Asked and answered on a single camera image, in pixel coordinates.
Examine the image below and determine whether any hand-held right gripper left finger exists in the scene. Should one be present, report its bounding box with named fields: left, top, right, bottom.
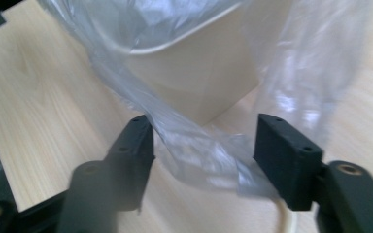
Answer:
left=103, top=115, right=156, bottom=213

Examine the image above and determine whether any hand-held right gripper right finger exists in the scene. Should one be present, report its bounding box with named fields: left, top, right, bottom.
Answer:
left=253, top=113, right=324, bottom=212

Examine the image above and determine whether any clear plastic bag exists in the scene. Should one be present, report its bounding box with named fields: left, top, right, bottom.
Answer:
left=37, top=0, right=373, bottom=199

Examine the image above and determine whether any cream plastic bin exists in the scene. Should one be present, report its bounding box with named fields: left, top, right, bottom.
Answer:
left=103, top=0, right=264, bottom=128

